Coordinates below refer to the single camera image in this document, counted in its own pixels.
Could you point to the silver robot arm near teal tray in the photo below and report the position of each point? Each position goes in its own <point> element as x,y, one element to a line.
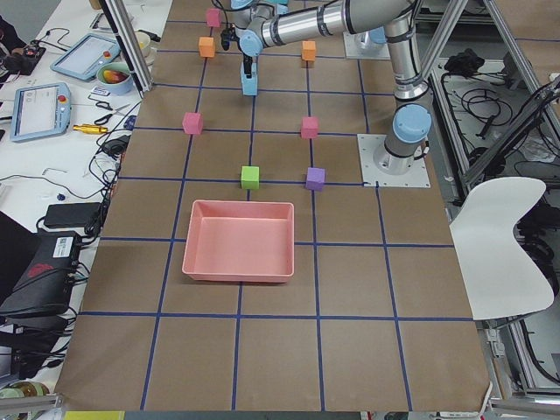
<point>372,38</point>

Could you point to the blue teach pendant near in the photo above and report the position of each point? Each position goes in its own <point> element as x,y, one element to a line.
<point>42,111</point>

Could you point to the black-handled scissors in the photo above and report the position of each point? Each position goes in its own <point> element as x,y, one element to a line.
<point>112,111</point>

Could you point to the black gripper finger pink-tray side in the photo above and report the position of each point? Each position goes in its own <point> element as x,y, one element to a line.
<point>247,66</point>

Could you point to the silver robot arm near pink tray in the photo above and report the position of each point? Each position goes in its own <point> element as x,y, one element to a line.
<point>260,24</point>

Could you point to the aluminium frame post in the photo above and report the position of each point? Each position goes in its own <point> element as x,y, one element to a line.
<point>119,22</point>

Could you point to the pink foam block centre left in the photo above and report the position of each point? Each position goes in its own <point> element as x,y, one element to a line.
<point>192,123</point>

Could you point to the pink foam block far corner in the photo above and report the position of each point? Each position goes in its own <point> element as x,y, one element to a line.
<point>213,17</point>

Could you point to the purple foam block near pink tray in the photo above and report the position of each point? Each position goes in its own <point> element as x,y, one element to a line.
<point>315,179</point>

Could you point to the green foam block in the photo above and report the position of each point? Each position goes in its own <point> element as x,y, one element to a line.
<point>250,177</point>

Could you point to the pink plastic tray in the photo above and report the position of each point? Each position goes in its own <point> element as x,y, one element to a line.
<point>240,241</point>

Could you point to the pink foam block centre right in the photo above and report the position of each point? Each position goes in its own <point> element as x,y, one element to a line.
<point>309,127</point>

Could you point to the cream bowl with lemon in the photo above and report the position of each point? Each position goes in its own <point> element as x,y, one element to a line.
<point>144,42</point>

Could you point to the orange foam block table edge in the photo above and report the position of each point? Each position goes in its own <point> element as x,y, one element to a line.
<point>206,47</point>

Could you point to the light blue foam block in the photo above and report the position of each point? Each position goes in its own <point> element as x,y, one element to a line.
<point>249,79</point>
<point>250,89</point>

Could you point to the black electronics box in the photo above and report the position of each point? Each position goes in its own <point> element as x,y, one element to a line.
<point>36,274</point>

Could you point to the black power adapter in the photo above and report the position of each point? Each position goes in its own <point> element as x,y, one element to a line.
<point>75,215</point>

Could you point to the blue teach pendant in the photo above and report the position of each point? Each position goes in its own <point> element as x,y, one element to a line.
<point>83,60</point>
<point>42,111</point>

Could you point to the light blue bowl with fruit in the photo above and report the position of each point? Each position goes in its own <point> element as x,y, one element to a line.
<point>115,77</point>

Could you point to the white chair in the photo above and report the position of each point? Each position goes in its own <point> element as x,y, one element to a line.
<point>501,280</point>

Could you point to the gold metal cylinder tool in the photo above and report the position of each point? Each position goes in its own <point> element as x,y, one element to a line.
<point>90,129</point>

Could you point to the blue teach pendant far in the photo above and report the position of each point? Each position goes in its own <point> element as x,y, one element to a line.
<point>83,60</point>

